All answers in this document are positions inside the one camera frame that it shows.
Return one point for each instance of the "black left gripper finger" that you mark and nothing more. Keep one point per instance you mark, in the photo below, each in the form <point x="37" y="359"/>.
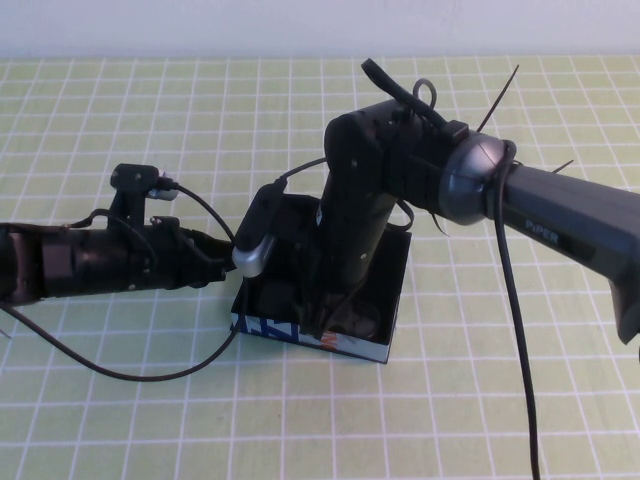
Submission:
<point x="215" y="272"/>
<point x="215" y="247"/>

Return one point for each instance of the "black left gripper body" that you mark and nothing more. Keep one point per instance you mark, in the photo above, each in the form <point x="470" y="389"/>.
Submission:
<point x="110" y="260"/>

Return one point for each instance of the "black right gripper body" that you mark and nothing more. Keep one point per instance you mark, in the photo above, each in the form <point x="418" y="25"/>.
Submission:
<point x="350" y="245"/>

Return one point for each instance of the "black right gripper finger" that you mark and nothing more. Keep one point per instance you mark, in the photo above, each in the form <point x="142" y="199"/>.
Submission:
<point x="342" y="307"/>
<point x="315" y="320"/>

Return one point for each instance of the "black printed glasses case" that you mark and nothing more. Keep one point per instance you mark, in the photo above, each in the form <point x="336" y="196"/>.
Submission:
<point x="280" y="332"/>

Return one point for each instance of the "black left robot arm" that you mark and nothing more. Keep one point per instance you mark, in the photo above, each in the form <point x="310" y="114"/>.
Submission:
<point x="20" y="265"/>

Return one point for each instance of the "green checked tablecloth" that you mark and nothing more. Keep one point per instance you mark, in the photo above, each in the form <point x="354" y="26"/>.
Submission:
<point x="450" y="425"/>

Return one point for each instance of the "long black zip tie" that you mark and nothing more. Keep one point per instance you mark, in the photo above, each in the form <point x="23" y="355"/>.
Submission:
<point x="498" y="98"/>

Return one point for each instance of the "short black zip tie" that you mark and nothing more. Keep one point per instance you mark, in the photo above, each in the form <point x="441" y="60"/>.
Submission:
<point x="562" y="167"/>

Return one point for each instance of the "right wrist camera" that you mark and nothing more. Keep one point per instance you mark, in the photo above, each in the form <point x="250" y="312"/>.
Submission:
<point x="255" y="240"/>

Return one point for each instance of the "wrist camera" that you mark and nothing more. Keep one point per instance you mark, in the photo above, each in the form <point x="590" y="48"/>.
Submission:
<point x="255" y="240"/>
<point x="132" y="176"/>

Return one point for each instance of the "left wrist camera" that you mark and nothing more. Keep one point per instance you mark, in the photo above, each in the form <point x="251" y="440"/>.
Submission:
<point x="132" y="176"/>

